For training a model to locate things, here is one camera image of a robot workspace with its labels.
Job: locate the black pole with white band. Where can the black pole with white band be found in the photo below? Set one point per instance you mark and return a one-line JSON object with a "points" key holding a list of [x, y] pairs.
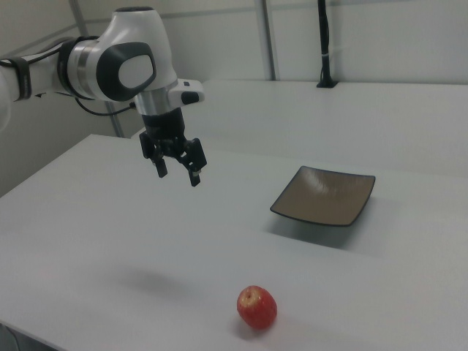
{"points": [[324, 36]]}

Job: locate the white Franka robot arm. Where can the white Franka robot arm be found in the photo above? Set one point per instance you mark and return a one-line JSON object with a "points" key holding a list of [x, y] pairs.
{"points": [[139, 36]]}

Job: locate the square brown ceramic plate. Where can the square brown ceramic plate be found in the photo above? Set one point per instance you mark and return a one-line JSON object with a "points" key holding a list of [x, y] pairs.
{"points": [[321, 197]]}

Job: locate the red strawberry toy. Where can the red strawberry toy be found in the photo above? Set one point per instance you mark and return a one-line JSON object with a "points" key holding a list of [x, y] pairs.
{"points": [[256, 307]]}

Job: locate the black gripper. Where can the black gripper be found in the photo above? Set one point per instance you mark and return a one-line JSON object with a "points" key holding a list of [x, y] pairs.
{"points": [[164, 122]]}

